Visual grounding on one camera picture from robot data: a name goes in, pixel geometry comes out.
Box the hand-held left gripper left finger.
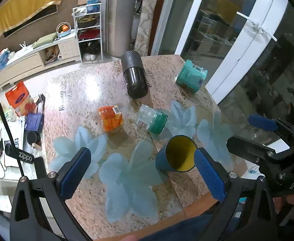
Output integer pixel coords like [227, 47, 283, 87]
[9, 147, 92, 241]

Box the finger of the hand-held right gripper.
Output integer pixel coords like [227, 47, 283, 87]
[248, 114, 294, 141]
[226, 135, 275, 166]

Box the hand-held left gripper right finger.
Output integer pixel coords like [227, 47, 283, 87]
[193, 148, 280, 241]

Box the blue cup with yellow inside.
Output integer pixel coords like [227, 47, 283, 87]
[155, 135, 198, 173]

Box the person's right hand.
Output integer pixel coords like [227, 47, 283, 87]
[272, 192, 294, 228]

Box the black printed case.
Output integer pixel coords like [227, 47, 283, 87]
[5, 143, 44, 166]

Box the black round tin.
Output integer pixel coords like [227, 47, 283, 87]
[26, 131, 41, 145]

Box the orange plastic jar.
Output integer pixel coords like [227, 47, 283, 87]
[98, 105, 125, 133]

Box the dark blue box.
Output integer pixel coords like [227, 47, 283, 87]
[24, 112, 44, 134]

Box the clear jar with green lid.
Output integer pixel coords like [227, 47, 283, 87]
[136, 104, 168, 135]

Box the teal wipes canister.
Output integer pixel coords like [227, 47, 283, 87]
[175, 59, 208, 95]

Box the black cylindrical bottle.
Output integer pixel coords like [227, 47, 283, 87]
[121, 51, 148, 98]

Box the white low cabinet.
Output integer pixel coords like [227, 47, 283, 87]
[0, 33, 82, 89]

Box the green cushion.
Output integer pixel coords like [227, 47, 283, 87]
[33, 33, 58, 49]

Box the blue bowl of oranges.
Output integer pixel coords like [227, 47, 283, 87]
[56, 22, 72, 36]

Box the white metal shelf rack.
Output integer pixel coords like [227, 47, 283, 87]
[72, 3, 105, 63]

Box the leaf patterned panel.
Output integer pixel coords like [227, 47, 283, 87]
[134, 0, 172, 57]

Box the beige standing cylinder unit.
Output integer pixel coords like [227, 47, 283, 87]
[106, 0, 139, 58]

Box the yellow cloth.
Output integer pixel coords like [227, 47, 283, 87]
[0, 0, 62, 37]

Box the black cable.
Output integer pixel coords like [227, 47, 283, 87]
[0, 85, 27, 179]

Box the white window handle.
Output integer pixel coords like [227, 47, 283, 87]
[236, 11, 278, 42]

